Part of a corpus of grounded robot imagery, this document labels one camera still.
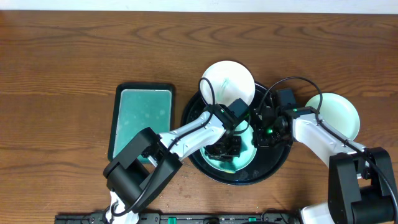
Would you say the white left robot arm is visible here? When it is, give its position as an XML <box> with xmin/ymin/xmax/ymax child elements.
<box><xmin>103</xmin><ymin>100</ymin><xmax>248</xmax><ymax>223</ymax></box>

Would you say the round black tray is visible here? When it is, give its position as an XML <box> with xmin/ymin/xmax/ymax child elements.
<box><xmin>181</xmin><ymin>82</ymin><xmax>292</xmax><ymax>185</ymax></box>

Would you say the black rectangular water tray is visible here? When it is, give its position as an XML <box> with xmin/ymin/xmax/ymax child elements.
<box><xmin>108</xmin><ymin>82</ymin><xmax>175</xmax><ymax>161</ymax></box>

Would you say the white plate with green smear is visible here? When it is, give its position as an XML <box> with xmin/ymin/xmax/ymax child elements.
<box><xmin>202</xmin><ymin>60</ymin><xmax>255</xmax><ymax>106</ymax></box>

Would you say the pale green plate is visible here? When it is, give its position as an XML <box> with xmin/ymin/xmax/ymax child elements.
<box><xmin>319</xmin><ymin>93</ymin><xmax>360</xmax><ymax>140</ymax></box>

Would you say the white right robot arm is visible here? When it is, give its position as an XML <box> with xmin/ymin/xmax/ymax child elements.
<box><xmin>254</xmin><ymin>107</ymin><xmax>397</xmax><ymax>223</ymax></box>

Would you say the green yellow sponge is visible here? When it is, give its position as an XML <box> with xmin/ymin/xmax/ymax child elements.
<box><xmin>222</xmin><ymin>167</ymin><xmax>236</xmax><ymax>174</ymax></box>

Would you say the turquoise plate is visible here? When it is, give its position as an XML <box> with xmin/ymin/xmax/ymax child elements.
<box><xmin>200</xmin><ymin>120</ymin><xmax>257</xmax><ymax>172</ymax></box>

